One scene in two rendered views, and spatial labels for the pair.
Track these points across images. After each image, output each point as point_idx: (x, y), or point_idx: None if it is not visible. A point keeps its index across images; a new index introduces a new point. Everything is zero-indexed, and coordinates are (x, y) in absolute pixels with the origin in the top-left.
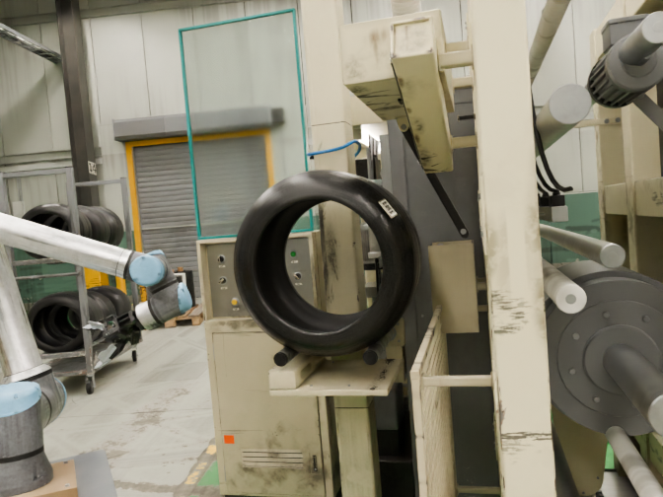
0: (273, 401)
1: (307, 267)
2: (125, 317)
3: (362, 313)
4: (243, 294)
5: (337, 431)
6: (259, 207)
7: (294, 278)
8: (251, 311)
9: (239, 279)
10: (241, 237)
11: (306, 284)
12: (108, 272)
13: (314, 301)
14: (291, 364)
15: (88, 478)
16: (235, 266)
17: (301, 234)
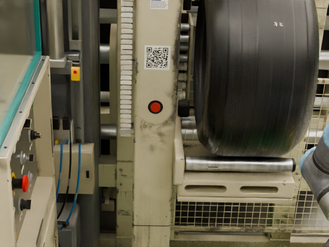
0: None
1: (32, 115)
2: None
3: (202, 108)
4: (308, 120)
5: (169, 246)
6: (317, 20)
7: (29, 141)
8: (302, 135)
9: (312, 107)
10: (316, 60)
11: (33, 141)
12: None
13: (53, 156)
14: (267, 173)
15: None
16: (309, 96)
17: (46, 64)
